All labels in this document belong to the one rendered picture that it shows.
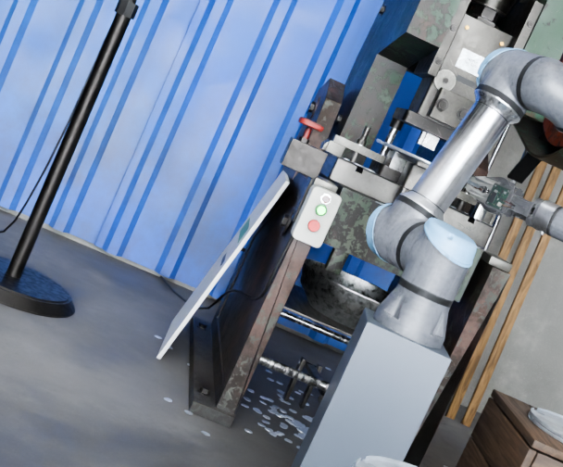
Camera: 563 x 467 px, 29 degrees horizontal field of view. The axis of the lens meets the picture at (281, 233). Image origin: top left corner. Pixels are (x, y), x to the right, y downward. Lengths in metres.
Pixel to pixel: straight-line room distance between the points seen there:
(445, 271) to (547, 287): 2.17
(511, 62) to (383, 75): 0.80
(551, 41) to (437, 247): 0.89
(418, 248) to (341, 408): 0.35
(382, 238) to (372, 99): 0.87
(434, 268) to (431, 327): 0.12
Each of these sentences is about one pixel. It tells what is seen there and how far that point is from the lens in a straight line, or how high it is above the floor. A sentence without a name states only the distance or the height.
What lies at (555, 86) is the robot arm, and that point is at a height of 1.02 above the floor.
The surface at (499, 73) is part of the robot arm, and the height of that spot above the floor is 1.01.
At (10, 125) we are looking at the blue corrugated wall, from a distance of 4.04.
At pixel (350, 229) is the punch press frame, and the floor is 0.56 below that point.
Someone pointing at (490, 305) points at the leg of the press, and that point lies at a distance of 2.72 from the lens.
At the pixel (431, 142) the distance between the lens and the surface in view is 2.91.
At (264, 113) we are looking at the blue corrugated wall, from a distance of 3.99.
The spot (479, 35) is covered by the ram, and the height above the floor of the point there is 1.14.
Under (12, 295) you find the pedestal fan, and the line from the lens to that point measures 2.92.
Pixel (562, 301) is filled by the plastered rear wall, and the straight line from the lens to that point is 4.34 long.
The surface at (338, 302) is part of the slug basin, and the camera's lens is 2.81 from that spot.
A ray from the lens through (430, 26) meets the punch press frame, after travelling 2.79.
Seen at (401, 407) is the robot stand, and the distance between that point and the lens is 2.17.
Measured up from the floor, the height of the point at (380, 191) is 0.67.
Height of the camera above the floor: 0.76
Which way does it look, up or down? 6 degrees down
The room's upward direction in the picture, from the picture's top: 24 degrees clockwise
